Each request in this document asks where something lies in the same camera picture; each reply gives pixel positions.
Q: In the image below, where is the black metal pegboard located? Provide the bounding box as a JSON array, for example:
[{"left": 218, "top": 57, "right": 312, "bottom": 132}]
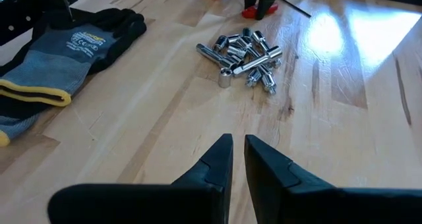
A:
[{"left": 0, "top": 0, "right": 78, "bottom": 47}]

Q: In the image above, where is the grey black work glove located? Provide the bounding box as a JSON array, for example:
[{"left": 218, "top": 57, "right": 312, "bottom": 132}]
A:
[{"left": 0, "top": 97, "right": 50, "bottom": 148}]

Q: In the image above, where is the short chrome socket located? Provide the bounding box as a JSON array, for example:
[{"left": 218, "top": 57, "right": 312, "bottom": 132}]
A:
[{"left": 218, "top": 68, "right": 234, "bottom": 89}]

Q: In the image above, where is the yellow grey tool at rack base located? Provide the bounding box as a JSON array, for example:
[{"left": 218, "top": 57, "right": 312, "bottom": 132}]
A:
[{"left": 0, "top": 8, "right": 148, "bottom": 108}]

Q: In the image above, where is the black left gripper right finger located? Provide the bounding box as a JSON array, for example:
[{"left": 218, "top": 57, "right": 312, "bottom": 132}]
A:
[{"left": 244, "top": 134, "right": 422, "bottom": 224}]

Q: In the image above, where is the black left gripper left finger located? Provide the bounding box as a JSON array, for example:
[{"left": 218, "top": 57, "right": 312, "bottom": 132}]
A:
[{"left": 47, "top": 133, "right": 234, "bottom": 224}]

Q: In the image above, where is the thin black rod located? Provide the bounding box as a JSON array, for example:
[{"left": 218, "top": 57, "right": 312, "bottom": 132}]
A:
[{"left": 278, "top": 0, "right": 312, "bottom": 19}]

